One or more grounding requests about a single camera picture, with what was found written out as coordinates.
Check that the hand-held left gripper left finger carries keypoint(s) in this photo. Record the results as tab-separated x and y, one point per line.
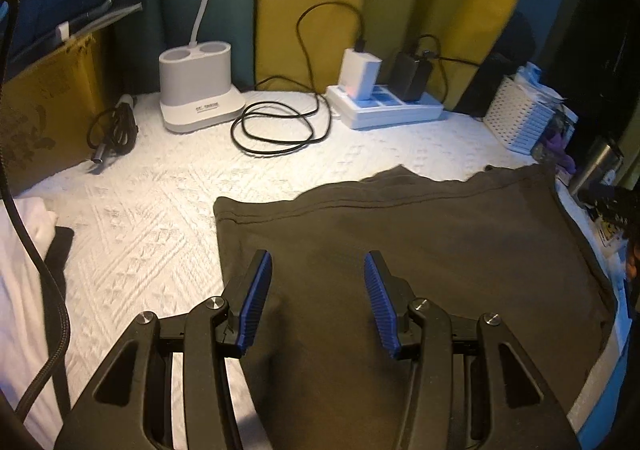
255	297

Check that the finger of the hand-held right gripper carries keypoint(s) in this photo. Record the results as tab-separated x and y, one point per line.
605	192

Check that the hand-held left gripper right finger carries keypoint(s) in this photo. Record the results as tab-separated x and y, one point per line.
381	302

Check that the brown t-shirt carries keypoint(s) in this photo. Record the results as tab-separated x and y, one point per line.
425	240

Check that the steel thermos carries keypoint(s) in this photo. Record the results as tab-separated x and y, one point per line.
592	170

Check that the white printed mug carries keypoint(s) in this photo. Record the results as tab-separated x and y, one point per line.
610	232

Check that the purple item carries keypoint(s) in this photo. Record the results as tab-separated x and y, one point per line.
562	153

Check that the white plastic basket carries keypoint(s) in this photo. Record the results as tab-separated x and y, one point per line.
515	115

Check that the papers in basket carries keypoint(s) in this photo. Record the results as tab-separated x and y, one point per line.
537	85

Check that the white textured table cloth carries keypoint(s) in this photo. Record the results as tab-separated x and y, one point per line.
160	200

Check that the white power strip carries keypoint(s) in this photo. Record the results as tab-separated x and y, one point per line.
390	110

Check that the white lamp base holder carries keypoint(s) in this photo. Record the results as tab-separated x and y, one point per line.
195	85

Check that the black charger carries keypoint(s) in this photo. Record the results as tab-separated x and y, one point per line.
410	75

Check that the white charger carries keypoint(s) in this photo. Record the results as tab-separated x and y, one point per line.
359	75

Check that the white folded cloth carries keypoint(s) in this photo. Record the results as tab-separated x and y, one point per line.
20	250

